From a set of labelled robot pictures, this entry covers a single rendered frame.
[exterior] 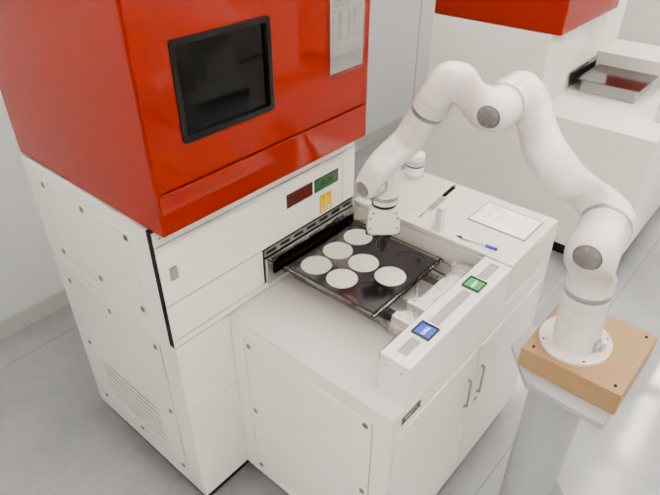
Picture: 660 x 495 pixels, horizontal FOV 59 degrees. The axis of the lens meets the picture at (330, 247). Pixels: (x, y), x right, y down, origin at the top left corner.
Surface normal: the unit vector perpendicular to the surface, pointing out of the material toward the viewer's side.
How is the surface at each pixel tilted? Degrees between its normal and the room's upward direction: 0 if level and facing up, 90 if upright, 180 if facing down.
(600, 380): 3
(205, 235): 90
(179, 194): 90
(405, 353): 0
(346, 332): 0
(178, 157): 90
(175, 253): 90
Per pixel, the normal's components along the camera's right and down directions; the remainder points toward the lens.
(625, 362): -0.06, -0.81
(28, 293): 0.76, 0.37
